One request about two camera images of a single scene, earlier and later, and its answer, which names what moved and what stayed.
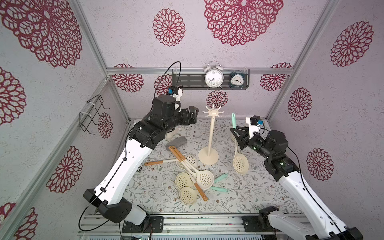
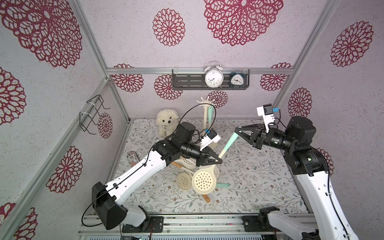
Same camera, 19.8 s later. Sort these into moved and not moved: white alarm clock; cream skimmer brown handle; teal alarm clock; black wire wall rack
Moved: cream skimmer brown handle
Not moved: teal alarm clock; white alarm clock; black wire wall rack
